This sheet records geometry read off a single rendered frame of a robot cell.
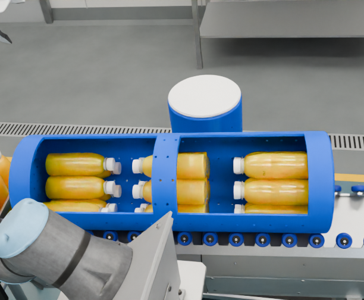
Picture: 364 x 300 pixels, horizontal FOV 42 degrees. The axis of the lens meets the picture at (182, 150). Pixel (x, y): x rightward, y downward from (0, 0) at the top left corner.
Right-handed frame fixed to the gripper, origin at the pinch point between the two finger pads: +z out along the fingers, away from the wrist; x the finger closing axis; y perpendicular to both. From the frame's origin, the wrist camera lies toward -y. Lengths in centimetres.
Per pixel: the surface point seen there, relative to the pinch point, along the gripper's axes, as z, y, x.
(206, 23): 158, -199, -136
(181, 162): 48, 26, -8
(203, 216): 54, 41, -9
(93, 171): 30.1, 20.8, -30.3
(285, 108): 198, -108, -111
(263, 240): 75, 44, -11
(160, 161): 41, 28, -7
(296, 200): 75, 39, 4
